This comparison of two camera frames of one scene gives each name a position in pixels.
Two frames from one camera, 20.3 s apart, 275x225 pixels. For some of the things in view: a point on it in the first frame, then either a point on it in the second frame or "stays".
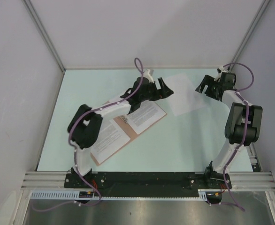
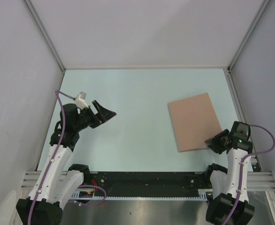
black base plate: [147, 182] stays
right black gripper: [209, 80] -> [213, 141]
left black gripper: [165, 92] -> [103, 115]
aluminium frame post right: [258, 16] stays
